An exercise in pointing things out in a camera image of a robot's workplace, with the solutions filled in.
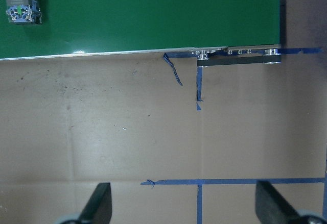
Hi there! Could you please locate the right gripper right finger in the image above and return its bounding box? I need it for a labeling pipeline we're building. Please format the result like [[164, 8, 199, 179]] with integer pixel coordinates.
[[255, 181, 301, 224]]

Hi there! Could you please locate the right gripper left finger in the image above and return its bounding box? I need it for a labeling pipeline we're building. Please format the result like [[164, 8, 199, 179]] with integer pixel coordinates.
[[77, 182, 112, 224]]

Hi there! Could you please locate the yellow push button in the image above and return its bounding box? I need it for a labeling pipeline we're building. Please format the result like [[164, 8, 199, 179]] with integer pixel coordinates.
[[6, 0, 42, 24]]

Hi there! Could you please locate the green conveyor belt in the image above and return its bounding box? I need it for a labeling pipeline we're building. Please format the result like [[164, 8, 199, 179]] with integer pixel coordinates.
[[1, 0, 280, 59]]

